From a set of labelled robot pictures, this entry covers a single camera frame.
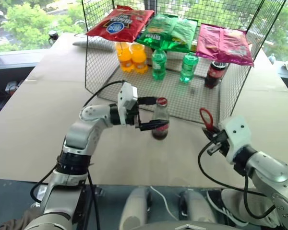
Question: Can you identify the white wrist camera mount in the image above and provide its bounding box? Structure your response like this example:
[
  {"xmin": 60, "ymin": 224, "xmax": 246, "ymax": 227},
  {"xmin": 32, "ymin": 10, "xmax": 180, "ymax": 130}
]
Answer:
[
  {"xmin": 117, "ymin": 82, "xmax": 138, "ymax": 125},
  {"xmin": 218, "ymin": 115, "xmax": 252, "ymax": 165}
]

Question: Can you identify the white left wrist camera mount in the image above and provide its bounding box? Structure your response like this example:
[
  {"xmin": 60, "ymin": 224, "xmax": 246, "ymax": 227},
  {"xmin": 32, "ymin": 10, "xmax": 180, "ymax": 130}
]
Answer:
[{"xmin": 117, "ymin": 82, "xmax": 138, "ymax": 125}]

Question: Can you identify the black round device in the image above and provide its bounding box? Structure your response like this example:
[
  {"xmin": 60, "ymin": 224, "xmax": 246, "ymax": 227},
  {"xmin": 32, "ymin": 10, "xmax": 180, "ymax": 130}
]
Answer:
[{"xmin": 48, "ymin": 30, "xmax": 60, "ymax": 46}]

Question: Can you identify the thin white cable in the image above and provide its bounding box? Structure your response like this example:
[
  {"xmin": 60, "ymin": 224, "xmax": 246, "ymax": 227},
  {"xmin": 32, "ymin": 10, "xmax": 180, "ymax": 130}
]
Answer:
[{"xmin": 149, "ymin": 185, "xmax": 181, "ymax": 222}]

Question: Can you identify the pink chip bag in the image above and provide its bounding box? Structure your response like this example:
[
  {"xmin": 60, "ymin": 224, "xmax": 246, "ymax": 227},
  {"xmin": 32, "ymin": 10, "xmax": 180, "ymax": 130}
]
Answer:
[
  {"xmin": 196, "ymin": 23, "xmax": 225, "ymax": 60},
  {"xmin": 216, "ymin": 27, "xmax": 254, "ymax": 68}
]

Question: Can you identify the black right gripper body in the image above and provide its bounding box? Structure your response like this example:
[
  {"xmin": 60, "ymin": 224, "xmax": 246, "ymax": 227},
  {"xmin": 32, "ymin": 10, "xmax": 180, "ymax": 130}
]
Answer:
[{"xmin": 207, "ymin": 130, "xmax": 231, "ymax": 157}]

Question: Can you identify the silver robot thigh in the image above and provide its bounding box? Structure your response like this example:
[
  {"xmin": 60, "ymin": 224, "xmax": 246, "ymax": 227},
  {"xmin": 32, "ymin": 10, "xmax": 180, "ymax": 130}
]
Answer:
[
  {"xmin": 179, "ymin": 190, "xmax": 217, "ymax": 230},
  {"xmin": 118, "ymin": 186, "xmax": 155, "ymax": 230}
]

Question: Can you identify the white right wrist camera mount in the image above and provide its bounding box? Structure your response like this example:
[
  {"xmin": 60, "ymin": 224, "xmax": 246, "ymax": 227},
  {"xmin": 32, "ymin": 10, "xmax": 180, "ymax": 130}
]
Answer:
[{"xmin": 218, "ymin": 115, "xmax": 252, "ymax": 165}]

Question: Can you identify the red chip bag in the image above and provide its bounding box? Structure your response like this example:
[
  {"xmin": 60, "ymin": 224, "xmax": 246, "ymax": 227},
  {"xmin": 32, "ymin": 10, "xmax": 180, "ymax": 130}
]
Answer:
[{"xmin": 86, "ymin": 5, "xmax": 155, "ymax": 44}]

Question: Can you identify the green chip bag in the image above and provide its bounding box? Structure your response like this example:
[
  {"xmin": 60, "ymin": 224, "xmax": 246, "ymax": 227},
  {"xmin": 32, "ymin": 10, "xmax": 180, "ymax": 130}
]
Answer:
[
  {"xmin": 167, "ymin": 17, "xmax": 199, "ymax": 53},
  {"xmin": 136, "ymin": 13, "xmax": 179, "ymax": 50}
]

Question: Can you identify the orange soda plastic bottle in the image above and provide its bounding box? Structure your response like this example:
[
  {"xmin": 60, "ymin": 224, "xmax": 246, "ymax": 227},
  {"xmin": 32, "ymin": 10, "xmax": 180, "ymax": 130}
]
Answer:
[
  {"xmin": 130, "ymin": 43, "xmax": 149, "ymax": 75},
  {"xmin": 115, "ymin": 42, "xmax": 133, "ymax": 73}
]

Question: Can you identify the silver robot torso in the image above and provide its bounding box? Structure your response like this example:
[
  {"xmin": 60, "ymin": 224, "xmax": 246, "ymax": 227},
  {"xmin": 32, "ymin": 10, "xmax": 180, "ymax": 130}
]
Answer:
[{"xmin": 143, "ymin": 221, "xmax": 231, "ymax": 230}]

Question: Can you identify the black left elbow cable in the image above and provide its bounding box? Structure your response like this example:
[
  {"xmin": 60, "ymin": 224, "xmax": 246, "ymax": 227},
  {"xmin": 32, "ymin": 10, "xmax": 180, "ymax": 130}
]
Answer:
[{"xmin": 29, "ymin": 162, "xmax": 102, "ymax": 230}]

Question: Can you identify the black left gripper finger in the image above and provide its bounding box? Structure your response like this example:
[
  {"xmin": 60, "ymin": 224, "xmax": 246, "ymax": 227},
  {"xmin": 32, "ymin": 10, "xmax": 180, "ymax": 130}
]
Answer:
[
  {"xmin": 138, "ymin": 119, "xmax": 170, "ymax": 132},
  {"xmin": 137, "ymin": 96, "xmax": 158, "ymax": 106}
]

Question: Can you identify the green soda plastic bottle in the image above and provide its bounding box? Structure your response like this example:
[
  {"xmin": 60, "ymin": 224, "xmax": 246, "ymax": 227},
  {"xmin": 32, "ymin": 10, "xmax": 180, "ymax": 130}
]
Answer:
[
  {"xmin": 180, "ymin": 52, "xmax": 199, "ymax": 84},
  {"xmin": 151, "ymin": 48, "xmax": 168, "ymax": 81}
]

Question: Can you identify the brown cardboard table cover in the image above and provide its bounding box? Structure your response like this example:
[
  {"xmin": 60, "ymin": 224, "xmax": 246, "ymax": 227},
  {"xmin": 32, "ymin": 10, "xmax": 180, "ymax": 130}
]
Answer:
[{"xmin": 0, "ymin": 32, "xmax": 288, "ymax": 186}]

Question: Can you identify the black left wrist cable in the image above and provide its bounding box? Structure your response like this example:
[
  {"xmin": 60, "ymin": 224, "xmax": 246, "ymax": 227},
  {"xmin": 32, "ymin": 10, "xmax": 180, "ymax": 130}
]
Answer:
[{"xmin": 82, "ymin": 80, "xmax": 125, "ymax": 108}]

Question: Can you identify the glass cola bottle red cap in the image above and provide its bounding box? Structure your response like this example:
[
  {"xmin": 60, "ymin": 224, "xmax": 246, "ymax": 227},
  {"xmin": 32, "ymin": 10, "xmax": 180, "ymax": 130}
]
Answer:
[{"xmin": 151, "ymin": 97, "xmax": 171, "ymax": 141}]

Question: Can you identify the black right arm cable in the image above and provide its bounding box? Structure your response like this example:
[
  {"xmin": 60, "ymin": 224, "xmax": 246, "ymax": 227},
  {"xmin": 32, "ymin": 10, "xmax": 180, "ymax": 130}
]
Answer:
[{"xmin": 197, "ymin": 142, "xmax": 277, "ymax": 220}]

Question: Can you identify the dark cola plastic bottle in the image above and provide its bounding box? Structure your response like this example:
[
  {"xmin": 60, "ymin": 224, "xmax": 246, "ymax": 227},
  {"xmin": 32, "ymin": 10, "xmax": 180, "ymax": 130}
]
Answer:
[{"xmin": 204, "ymin": 60, "xmax": 228, "ymax": 90}]

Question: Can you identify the red bottle opener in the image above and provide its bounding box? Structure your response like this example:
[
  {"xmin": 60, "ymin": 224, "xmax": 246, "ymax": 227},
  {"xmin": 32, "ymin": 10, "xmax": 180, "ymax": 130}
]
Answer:
[{"xmin": 199, "ymin": 107, "xmax": 216, "ymax": 132}]

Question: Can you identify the black wire mesh rack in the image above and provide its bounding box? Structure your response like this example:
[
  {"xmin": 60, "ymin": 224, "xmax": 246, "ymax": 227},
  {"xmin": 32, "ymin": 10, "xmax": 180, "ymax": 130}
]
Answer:
[{"xmin": 81, "ymin": 0, "xmax": 288, "ymax": 126}]

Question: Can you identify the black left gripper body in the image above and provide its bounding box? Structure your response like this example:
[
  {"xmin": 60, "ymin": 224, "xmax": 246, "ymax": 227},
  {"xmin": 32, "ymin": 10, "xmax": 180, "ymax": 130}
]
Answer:
[{"xmin": 123, "ymin": 98, "xmax": 142, "ymax": 127}]

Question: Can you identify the grey metal bracket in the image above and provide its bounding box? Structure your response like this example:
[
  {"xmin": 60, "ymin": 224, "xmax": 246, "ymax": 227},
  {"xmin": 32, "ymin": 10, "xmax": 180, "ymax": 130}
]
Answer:
[{"xmin": 4, "ymin": 80, "xmax": 24, "ymax": 93}]

